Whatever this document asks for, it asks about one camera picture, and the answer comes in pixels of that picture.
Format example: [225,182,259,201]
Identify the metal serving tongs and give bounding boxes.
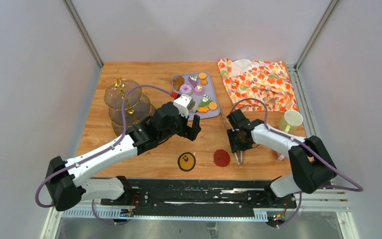
[220,110,243,165]

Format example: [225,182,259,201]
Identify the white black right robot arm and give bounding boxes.
[227,110,337,208]

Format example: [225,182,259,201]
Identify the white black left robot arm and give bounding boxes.
[45,99,201,212]

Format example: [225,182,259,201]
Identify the orange fish-shaped cake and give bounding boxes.
[197,107,210,114]

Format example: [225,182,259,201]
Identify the grey chocolate cone cake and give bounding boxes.
[188,102,199,113]

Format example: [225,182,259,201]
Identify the red round coaster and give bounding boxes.
[213,149,230,167]

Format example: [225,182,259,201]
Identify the yellow chick coaster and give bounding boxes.
[177,152,196,172]

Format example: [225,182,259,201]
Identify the three-tier glass cake stand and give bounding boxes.
[103,77,156,136]

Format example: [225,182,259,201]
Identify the round yellow biscuit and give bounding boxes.
[208,102,218,111]

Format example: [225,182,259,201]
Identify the green layered cake slice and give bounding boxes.
[199,94,212,107]

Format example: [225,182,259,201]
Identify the brown cookie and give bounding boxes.
[172,75,185,91]

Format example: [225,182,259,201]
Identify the pink sugared dome cake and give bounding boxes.
[193,85,205,96]

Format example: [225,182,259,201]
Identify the lavender dessert tray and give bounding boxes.
[171,71,220,121]

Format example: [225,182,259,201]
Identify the purple heart cake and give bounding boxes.
[188,75,198,87]

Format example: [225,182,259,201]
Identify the small orange shell cookie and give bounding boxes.
[200,79,208,86]

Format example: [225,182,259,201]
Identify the light green mug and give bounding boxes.
[278,110,303,134]

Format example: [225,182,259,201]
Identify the orange round tart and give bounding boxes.
[198,72,207,80]

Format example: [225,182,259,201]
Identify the floral orange cloth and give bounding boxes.
[217,58,299,112]

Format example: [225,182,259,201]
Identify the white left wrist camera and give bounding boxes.
[173,94,195,119]

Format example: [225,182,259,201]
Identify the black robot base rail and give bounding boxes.
[95,178,298,227]

